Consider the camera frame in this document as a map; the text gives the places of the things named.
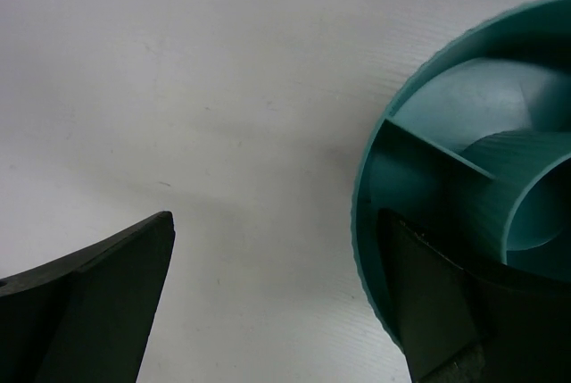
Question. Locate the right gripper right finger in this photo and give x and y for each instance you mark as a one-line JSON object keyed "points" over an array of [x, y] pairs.
{"points": [[462, 317]]}

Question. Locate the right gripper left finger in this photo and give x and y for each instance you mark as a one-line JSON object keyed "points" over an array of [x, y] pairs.
{"points": [[87, 316]]}

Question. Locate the teal round divided container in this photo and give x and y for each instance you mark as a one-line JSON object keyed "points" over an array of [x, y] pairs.
{"points": [[509, 72]]}

